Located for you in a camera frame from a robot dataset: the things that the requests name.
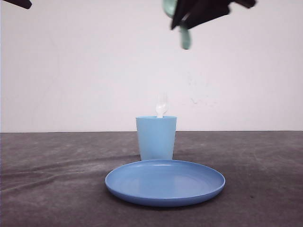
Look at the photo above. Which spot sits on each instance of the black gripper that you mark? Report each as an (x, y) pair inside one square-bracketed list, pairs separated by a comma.
[(190, 13)]

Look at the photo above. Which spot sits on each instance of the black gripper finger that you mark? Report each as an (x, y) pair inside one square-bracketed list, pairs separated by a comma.
[(26, 4)]

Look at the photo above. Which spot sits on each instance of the mint green plastic spoon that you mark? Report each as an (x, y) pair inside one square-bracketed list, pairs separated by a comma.
[(169, 7)]

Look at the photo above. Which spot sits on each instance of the white plastic fork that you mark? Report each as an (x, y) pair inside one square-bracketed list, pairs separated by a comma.
[(162, 105)]

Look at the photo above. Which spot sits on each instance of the light blue plastic cup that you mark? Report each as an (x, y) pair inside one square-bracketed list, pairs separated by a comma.
[(156, 137)]

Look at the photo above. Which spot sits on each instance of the blue plastic plate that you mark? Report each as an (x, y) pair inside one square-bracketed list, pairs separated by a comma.
[(164, 183)]

